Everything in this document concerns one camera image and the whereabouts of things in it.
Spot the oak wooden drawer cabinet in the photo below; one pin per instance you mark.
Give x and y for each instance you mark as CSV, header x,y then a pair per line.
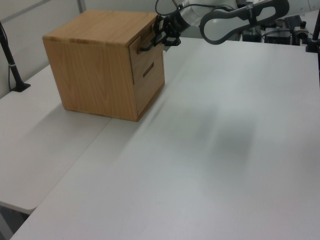
x,y
95,75

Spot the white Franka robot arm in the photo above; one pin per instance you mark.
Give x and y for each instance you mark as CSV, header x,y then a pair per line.
x,y
220,27

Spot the black camera pole with foot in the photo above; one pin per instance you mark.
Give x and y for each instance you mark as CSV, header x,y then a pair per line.
x,y
15,72

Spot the grey device with black knob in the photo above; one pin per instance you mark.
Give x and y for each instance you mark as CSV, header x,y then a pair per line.
x,y
301,31

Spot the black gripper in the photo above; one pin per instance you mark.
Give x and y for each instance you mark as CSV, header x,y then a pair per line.
x,y
172,30

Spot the black pole with table clamp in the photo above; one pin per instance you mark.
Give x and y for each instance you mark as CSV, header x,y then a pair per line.
x,y
312,45

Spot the wooden drawer with slot grip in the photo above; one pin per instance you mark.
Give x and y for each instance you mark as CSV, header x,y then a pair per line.
x,y
150,92

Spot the black electronics box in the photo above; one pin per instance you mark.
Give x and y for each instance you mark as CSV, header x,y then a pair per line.
x,y
277,37

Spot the black computer keyboard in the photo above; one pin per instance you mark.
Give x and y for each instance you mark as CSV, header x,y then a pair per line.
x,y
293,22

